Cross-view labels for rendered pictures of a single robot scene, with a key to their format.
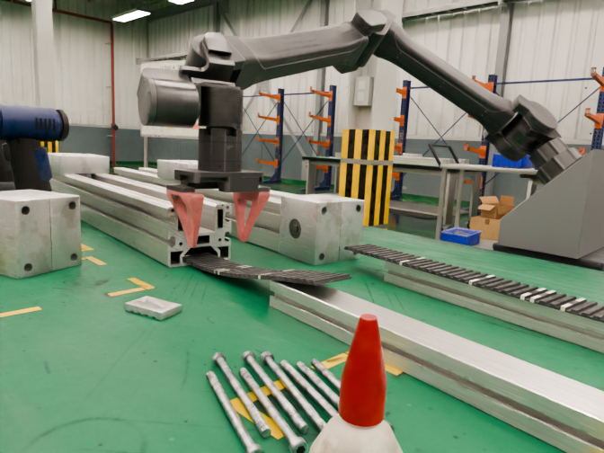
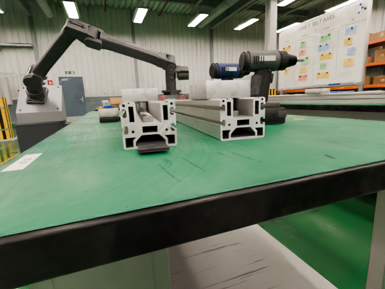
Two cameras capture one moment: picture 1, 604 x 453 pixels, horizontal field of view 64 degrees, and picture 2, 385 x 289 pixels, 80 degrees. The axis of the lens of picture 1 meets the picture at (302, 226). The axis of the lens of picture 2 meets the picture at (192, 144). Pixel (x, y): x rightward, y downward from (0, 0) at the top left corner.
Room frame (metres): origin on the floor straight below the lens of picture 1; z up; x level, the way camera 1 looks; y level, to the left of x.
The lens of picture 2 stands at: (1.76, 0.76, 0.87)
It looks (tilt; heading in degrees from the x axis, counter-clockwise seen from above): 11 degrees down; 205
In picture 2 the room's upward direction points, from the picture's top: 2 degrees counter-clockwise
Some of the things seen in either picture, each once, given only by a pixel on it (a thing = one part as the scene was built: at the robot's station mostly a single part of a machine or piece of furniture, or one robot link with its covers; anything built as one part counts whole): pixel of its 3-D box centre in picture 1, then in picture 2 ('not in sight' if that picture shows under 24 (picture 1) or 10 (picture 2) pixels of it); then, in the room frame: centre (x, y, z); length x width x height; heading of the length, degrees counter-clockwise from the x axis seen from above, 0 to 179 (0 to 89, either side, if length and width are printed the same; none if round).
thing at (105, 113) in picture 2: not in sight; (111, 114); (0.96, -0.02, 0.81); 0.10 x 0.08 x 0.06; 130
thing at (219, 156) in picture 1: (219, 156); (171, 86); (0.64, 0.11, 0.94); 0.10 x 0.07 x 0.07; 130
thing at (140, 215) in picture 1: (110, 200); (193, 110); (0.98, 0.40, 0.82); 0.80 x 0.10 x 0.09; 40
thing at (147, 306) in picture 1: (153, 307); not in sight; (0.47, 0.15, 0.78); 0.05 x 0.03 x 0.01; 62
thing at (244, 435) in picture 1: (229, 410); not in sight; (0.29, 0.04, 0.78); 0.11 x 0.01 x 0.01; 25
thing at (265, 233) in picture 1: (193, 198); (140, 113); (1.10, 0.25, 0.82); 0.80 x 0.10 x 0.09; 40
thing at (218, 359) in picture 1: (238, 389); not in sight; (0.31, 0.04, 0.78); 0.11 x 0.01 x 0.01; 26
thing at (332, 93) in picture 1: (268, 136); not in sight; (11.22, 0.89, 1.10); 3.30 x 0.90 x 2.20; 46
